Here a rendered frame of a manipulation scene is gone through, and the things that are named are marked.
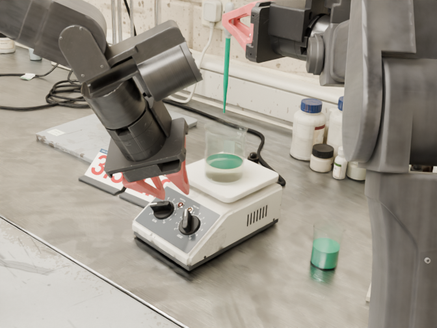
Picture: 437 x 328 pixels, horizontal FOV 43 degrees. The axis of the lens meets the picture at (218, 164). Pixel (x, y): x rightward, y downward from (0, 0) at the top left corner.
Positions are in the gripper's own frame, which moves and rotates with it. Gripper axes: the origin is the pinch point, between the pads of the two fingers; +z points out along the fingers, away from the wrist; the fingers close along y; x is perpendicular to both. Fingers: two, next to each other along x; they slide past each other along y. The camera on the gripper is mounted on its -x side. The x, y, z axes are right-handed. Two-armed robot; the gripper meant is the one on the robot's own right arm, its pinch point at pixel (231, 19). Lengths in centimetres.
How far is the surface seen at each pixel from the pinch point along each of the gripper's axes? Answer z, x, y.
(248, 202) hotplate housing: -5.1, 25.5, -0.3
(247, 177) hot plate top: -2.4, 23.4, -2.8
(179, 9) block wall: 56, 10, -41
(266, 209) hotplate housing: -5.5, 28.0, -4.0
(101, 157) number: 27.9, 28.6, 2.7
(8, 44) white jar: 114, 27, -23
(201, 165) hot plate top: 5.2, 23.3, -0.4
